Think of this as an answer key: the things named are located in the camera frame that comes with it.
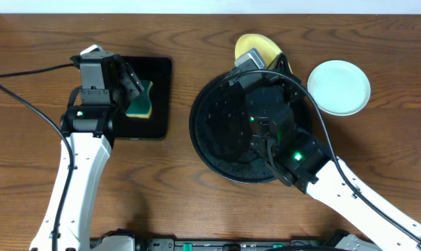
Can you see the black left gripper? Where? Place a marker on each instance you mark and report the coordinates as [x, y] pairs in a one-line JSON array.
[[127, 82]]

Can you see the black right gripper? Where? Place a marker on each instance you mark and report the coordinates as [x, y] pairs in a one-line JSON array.
[[284, 84]]

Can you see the yellow plate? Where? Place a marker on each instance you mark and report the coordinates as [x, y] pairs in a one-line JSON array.
[[269, 51]]

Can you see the green yellow sponge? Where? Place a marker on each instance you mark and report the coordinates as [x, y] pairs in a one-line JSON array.
[[141, 106]]

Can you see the mint plate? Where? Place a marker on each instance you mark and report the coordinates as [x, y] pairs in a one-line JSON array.
[[339, 87]]

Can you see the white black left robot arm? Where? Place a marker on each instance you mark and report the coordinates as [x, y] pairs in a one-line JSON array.
[[94, 114]]

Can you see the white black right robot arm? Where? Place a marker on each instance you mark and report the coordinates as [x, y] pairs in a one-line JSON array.
[[339, 188]]

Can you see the black rectangular tray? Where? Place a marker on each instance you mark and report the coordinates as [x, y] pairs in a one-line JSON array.
[[158, 70]]

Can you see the black round tray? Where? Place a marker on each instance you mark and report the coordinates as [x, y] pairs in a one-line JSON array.
[[248, 149]]

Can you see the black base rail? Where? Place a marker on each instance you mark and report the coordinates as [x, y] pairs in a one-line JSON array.
[[123, 239]]

